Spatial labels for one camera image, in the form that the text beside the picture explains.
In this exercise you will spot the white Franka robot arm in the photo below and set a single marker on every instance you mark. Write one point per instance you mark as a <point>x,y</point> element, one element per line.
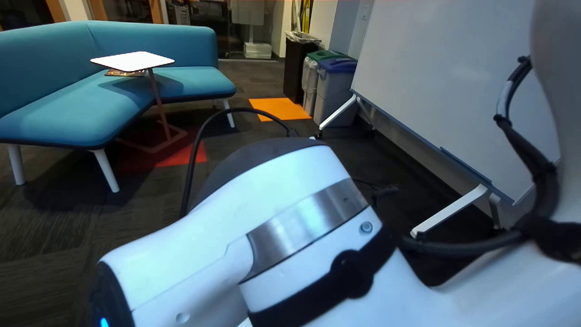
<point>291,243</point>

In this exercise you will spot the grey bin blue lid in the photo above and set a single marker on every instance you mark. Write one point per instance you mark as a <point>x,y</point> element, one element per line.
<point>336,92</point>

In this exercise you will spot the black waste bin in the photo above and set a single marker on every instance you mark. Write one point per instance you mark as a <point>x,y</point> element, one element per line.
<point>296,66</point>

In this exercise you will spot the small white floor box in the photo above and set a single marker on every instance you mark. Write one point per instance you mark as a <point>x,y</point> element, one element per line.
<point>258,50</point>

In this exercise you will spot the large whiteboard on stand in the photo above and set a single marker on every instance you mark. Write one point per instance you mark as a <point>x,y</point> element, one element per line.
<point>436,79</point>

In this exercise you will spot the long blue sofa white legs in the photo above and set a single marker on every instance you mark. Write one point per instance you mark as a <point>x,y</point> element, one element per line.
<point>73,110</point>

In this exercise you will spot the white side table orange frame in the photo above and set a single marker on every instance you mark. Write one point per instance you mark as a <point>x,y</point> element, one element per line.
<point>133,61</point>

